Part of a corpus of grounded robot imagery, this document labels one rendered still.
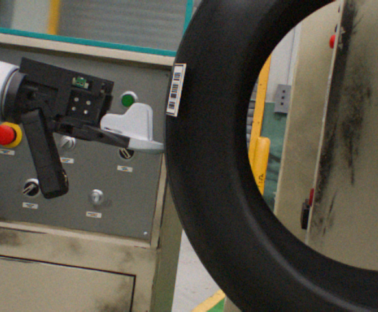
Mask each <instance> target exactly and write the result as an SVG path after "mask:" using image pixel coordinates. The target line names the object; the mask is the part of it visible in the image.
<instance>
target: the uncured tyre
mask: <svg viewBox="0 0 378 312"><path fill-rule="evenodd" d="M335 1H338V0H202V1H201V2H200V4H199V6H198V8H197V9H196V10H195V12H194V14H193V16H192V19H191V20H190V22H189V25H188V27H187V29H186V30H185V32H184V35H183V38H182V40H181V43H180V45H179V48H178V50H177V54H176V57H175V58H174V62H173V66H172V69H171V73H170V79H169V83H168V89H167V94H166V103H165V110H164V155H165V162H166V171H167V176H168V183H169V186H170V191H171V197H172V199H173V204H174V206H175V208H176V210H177V214H178V216H179V220H180V221H181V224H182V227H183V229H184V232H185V234H186V236H187V237H188V240H189V241H190V244H191V246H192V248H193V249H194V252H195V253H196V255H197V257H198V258H199V260H200V261H201V262H202V264H203V266H204V268H205V269H206V271H207V272H208V273H209V275H210V276H211V278H212V279H213V280H214V281H215V283H216V285H217V286H219V288H220V289H221V290H222V292H223V293H224V294H225V295H226V296H228V297H229V300H230V301H231V302H232V303H233V304H234V305H235V306H236V307H237V308H238V309H239V310H241V311H242V312H378V271H376V270H370V269H365V268H358V267H355V266H351V265H347V264H344V263H341V262H338V261H336V260H334V259H332V258H329V257H327V256H325V255H322V253H320V252H317V251H316V250H313V249H312V248H311V247H310V246H308V245H306V244H305V243H304V242H302V241H301V240H299V239H298V238H297V237H296V236H295V235H294V234H293V233H291V232H289V230H288V229H287V228H286V227H285V226H284V224H282V223H281V222H280V220H279V219H278V218H277V217H276V215H275V214H273V212H272V210H271V209H270V207H269V206H268V204H267V203H266V200H265V199H264V198H263V196H262V194H261V192H260V189H259V187H258V185H257V182H256V179H255V178H254V175H253V172H252V169H251V165H250V161H249V154H248V149H247V115H248V109H249V103H250V99H251V95H252V92H253V90H254V87H255V84H256V82H257V79H258V76H259V74H260V71H261V70H262V69H263V67H264V65H265V63H266V61H267V59H268V57H269V56H270V55H271V53H272V52H273V50H274V49H275V48H276V47H277V44H279V43H280V42H281V40H282V39H283V38H284V37H285V36H286V35H287V34H288V33H289V32H290V31H291V30H292V29H293V28H294V27H296V26H297V25H298V23H300V22H301V21H303V20H304V19H305V18H307V16H309V15H311V14H313V13H314V12H316V11H317V10H319V9H321V8H322V7H325V6H327V5H328V4H329V3H333V2H335ZM175 64H185V65H186V67H185V72H184V78H183V85H182V90H181V96H180V102H179V108H178V113H177V116H171V115H168V114H166V111H167V107H168V100H169V95H170V88H171V82H172V77H173V71H174V65H175Z"/></svg>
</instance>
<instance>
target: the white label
mask: <svg viewBox="0 0 378 312"><path fill-rule="evenodd" d="M185 67H186V65H185V64H175V65H174V71H173V77H172V82H171V88H170V95H169V100H168V107H167V111H166V114H168V115H171V116H177V113H178V108H179V102H180V96H181V90H182V85H183V78H184V72H185Z"/></svg>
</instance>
